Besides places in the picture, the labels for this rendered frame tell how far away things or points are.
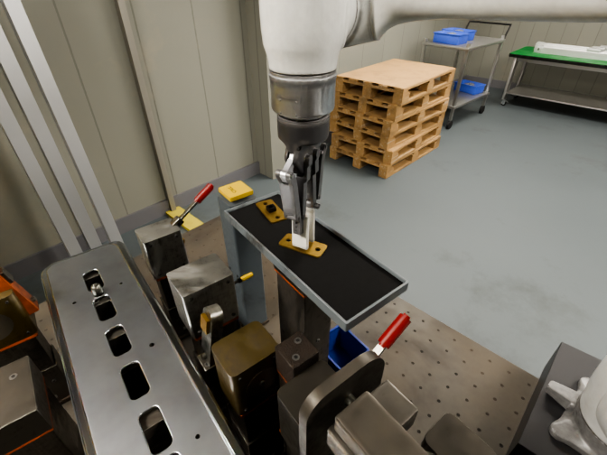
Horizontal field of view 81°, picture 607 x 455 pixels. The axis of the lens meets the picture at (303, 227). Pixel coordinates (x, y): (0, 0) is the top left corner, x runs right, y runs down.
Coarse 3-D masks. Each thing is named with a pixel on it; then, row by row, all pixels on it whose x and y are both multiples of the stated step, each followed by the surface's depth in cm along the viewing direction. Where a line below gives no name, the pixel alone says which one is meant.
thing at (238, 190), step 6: (222, 186) 83; (228, 186) 83; (234, 186) 83; (240, 186) 83; (246, 186) 83; (222, 192) 81; (228, 192) 80; (234, 192) 80; (240, 192) 80; (246, 192) 81; (252, 192) 82; (228, 198) 80; (234, 198) 79; (240, 198) 80
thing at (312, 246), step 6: (288, 234) 67; (282, 240) 66; (288, 246) 64; (294, 246) 64; (312, 246) 64; (318, 246) 64; (324, 246) 64; (300, 252) 63; (306, 252) 63; (312, 252) 63; (318, 252) 63
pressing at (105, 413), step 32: (96, 256) 87; (128, 256) 86; (64, 288) 78; (128, 288) 78; (64, 320) 71; (96, 320) 71; (128, 320) 71; (160, 320) 71; (64, 352) 66; (96, 352) 65; (128, 352) 65; (160, 352) 65; (96, 384) 60; (160, 384) 60; (192, 384) 60; (96, 416) 56; (128, 416) 56; (192, 416) 56; (224, 416) 56; (96, 448) 52; (128, 448) 52; (192, 448) 52; (224, 448) 52
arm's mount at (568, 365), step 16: (560, 352) 87; (576, 352) 87; (544, 368) 94; (560, 368) 84; (576, 368) 83; (592, 368) 83; (544, 384) 81; (576, 384) 80; (544, 400) 78; (528, 416) 76; (544, 416) 75; (560, 416) 75; (528, 432) 73; (544, 432) 73; (512, 448) 74; (528, 448) 70; (544, 448) 70; (560, 448) 70
